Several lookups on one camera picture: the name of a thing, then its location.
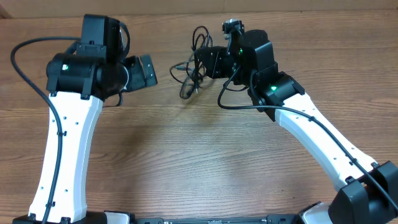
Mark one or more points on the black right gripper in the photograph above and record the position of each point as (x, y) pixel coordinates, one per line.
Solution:
(212, 67)

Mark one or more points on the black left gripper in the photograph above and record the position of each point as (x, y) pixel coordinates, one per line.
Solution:
(138, 80)

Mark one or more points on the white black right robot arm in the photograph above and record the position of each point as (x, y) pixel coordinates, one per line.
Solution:
(366, 191)

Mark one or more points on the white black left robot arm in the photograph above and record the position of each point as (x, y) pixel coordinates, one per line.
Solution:
(96, 66)

